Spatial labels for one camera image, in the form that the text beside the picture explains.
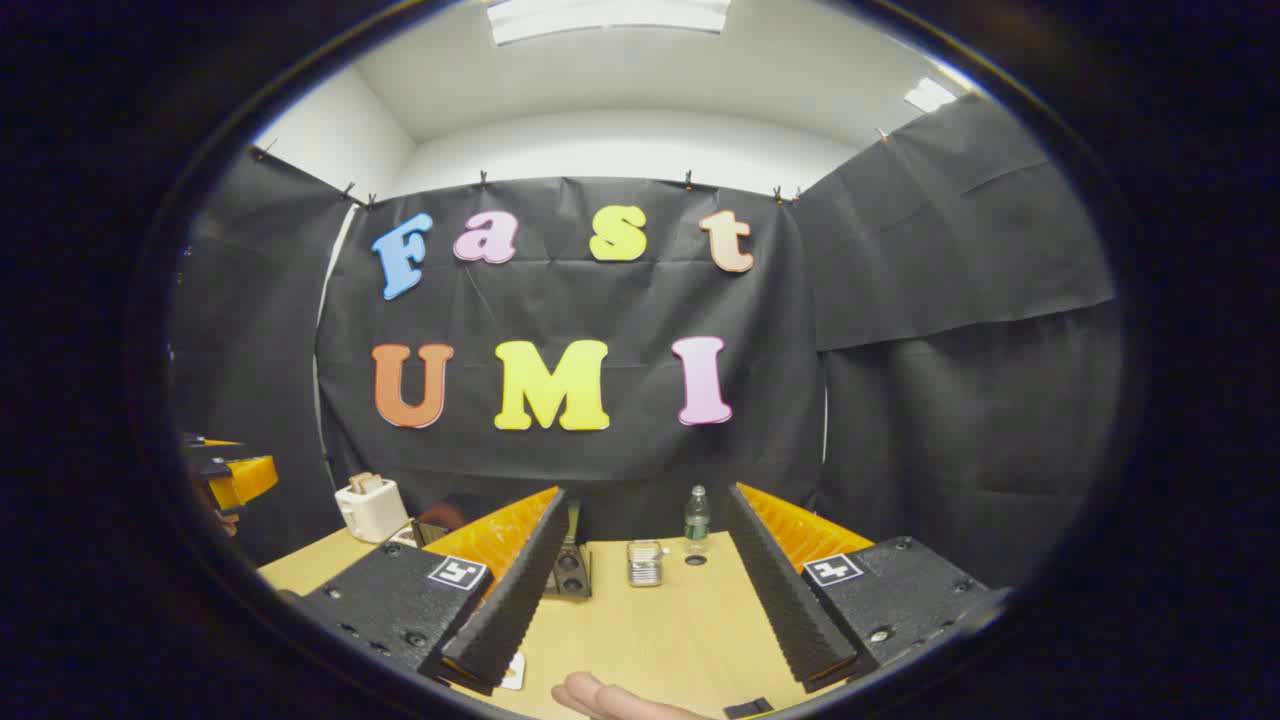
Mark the small ceiling light panel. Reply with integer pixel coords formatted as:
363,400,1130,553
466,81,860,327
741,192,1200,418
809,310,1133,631
905,77,959,113

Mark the white toaster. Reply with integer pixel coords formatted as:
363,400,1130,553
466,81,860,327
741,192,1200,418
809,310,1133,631
334,478,411,544

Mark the metal wire basket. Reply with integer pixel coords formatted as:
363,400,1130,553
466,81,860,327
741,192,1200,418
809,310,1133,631
626,540,666,588

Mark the black backdrop cloth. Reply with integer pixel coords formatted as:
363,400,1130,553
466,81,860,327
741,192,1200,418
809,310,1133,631
170,92,1126,591

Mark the clear plastic water bottle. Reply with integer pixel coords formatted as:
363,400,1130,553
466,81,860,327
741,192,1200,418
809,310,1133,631
684,486,712,556

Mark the black electric oven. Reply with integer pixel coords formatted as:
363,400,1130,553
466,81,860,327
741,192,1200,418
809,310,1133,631
408,495,593,601

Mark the large ceiling light panel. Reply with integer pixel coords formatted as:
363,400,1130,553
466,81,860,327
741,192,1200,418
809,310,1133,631
487,0,731,46

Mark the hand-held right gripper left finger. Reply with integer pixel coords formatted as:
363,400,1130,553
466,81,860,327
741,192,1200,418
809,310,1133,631
278,487,571,698

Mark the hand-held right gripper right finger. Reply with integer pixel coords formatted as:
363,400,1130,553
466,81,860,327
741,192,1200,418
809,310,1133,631
725,482,1011,693

